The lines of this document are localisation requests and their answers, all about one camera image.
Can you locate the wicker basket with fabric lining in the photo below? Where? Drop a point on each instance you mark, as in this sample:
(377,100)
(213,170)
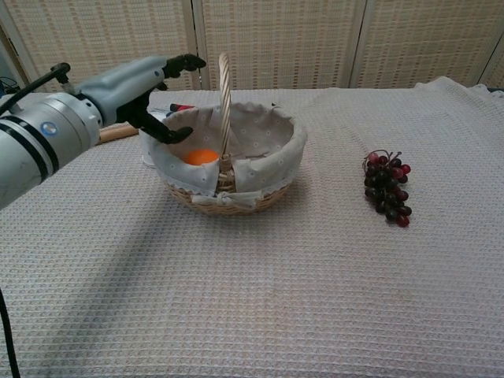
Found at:
(226,157)

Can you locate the white waffle-weave tablecloth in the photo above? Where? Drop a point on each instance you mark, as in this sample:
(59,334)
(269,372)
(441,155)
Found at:
(260,244)

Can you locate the orange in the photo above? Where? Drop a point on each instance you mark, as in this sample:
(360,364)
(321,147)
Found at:
(201,156)

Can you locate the bunch of dark red grapes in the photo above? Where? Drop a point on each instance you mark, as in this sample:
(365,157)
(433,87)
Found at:
(388,187)

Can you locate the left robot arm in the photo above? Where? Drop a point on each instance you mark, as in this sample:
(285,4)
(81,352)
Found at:
(41,138)

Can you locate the wooden rolling pin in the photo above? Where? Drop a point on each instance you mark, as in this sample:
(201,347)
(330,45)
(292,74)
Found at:
(114,133)

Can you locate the woven folding screen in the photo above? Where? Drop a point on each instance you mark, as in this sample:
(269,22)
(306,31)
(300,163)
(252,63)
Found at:
(252,43)

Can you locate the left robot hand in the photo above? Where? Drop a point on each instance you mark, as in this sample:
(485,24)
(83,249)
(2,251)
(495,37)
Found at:
(136,98)

